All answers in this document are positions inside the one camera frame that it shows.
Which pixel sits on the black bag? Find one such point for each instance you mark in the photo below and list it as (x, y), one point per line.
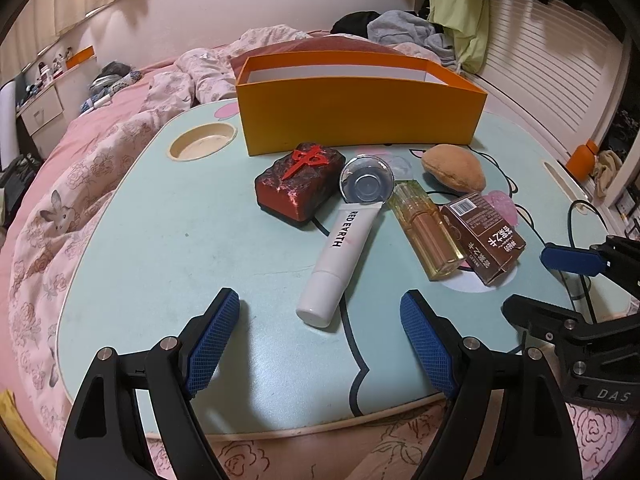
(17, 185)

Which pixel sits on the amber perfume bottle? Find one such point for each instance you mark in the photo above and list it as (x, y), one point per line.
(425, 230)

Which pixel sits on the red black mahjong tile block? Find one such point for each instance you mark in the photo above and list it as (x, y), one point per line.
(300, 190)

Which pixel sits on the brown card box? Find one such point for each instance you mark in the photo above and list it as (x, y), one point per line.
(480, 240)

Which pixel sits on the white cream tube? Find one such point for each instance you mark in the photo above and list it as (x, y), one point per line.
(335, 260)

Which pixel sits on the green cartoon lap table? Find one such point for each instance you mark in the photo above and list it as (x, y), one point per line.
(175, 260)

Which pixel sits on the orange cardboard box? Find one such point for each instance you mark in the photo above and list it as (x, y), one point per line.
(350, 115)

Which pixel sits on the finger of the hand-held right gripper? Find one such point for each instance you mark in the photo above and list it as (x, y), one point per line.
(540, 315)
(570, 259)

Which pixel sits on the light green garment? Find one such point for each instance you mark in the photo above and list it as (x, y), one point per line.
(457, 10)

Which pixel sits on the orange shelf box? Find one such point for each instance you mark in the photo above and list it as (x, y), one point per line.
(80, 57)

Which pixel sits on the pink silicone pad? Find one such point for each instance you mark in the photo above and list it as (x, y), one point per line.
(500, 205)

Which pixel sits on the orange bottle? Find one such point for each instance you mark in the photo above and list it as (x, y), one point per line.
(584, 160)

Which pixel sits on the black garment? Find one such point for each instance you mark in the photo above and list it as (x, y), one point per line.
(355, 22)

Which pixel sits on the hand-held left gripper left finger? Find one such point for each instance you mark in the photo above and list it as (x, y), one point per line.
(212, 345)

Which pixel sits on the grey blue clothes heap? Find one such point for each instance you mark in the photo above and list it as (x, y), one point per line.
(112, 80)

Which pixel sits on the tan plush bread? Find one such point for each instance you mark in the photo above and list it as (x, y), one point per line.
(452, 167)

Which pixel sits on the white cylinder roll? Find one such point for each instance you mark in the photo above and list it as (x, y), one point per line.
(7, 120)

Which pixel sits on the beige cloth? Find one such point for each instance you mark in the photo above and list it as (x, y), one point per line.
(607, 170)

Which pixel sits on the white nightstand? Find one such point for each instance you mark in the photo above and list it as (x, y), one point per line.
(42, 110)

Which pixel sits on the pink bed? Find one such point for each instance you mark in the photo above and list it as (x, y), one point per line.
(100, 125)

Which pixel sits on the dark red pillow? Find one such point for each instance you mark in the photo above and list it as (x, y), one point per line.
(320, 45)

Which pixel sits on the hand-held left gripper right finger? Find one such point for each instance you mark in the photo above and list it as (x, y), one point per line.
(430, 345)

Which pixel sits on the pink floral quilt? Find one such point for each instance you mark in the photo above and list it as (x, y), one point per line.
(50, 240)

